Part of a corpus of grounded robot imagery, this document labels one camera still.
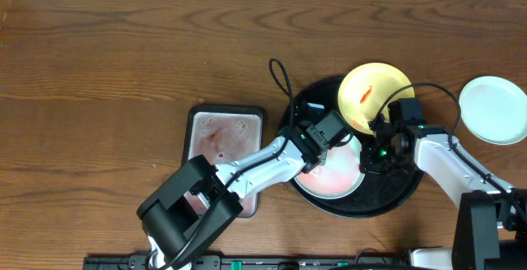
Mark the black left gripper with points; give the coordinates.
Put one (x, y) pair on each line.
(314, 165)

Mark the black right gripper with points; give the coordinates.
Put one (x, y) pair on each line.
(369, 165)

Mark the light blue plate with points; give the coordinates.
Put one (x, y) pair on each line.
(338, 177)

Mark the yellow plate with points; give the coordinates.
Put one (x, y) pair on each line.
(365, 89)

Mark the pale green plate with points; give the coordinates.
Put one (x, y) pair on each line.
(494, 110)

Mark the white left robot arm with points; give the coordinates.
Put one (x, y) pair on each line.
(199, 201)

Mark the black rectangular soap tray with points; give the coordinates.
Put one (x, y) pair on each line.
(223, 133)

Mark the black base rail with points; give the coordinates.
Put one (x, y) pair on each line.
(214, 262)

